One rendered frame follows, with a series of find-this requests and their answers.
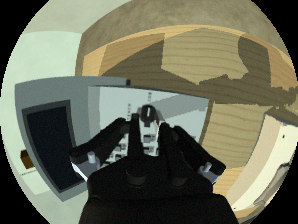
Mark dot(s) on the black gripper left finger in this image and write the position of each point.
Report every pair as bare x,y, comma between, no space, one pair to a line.
86,158

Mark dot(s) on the dark grey cabinet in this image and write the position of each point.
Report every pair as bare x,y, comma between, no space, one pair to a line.
59,113

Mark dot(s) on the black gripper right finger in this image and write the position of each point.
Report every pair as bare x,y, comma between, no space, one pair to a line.
194,155

